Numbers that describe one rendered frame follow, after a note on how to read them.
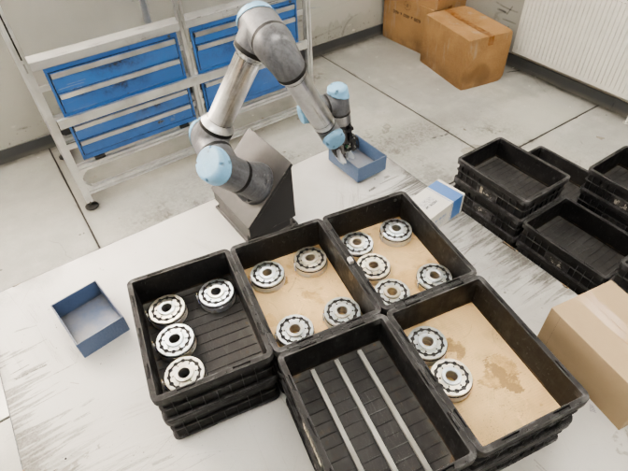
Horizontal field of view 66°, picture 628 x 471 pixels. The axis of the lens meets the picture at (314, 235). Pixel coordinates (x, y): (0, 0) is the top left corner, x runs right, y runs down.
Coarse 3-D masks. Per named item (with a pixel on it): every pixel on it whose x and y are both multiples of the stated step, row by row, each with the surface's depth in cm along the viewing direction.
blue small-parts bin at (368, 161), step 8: (360, 144) 209; (368, 144) 204; (328, 152) 205; (352, 152) 210; (360, 152) 210; (368, 152) 206; (376, 152) 202; (336, 160) 202; (352, 160) 206; (360, 160) 206; (368, 160) 206; (376, 160) 195; (384, 160) 198; (344, 168) 200; (352, 168) 195; (360, 168) 192; (368, 168) 195; (376, 168) 198; (384, 168) 201; (352, 176) 197; (360, 176) 194; (368, 176) 198
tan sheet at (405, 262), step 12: (372, 228) 161; (384, 252) 153; (396, 252) 153; (408, 252) 153; (420, 252) 153; (396, 264) 150; (408, 264) 149; (420, 264) 149; (396, 276) 146; (408, 276) 146; (408, 288) 143
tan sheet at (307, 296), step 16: (288, 256) 154; (288, 272) 149; (288, 288) 145; (304, 288) 144; (320, 288) 144; (336, 288) 144; (272, 304) 141; (288, 304) 141; (304, 304) 140; (320, 304) 140; (272, 320) 137; (320, 320) 136
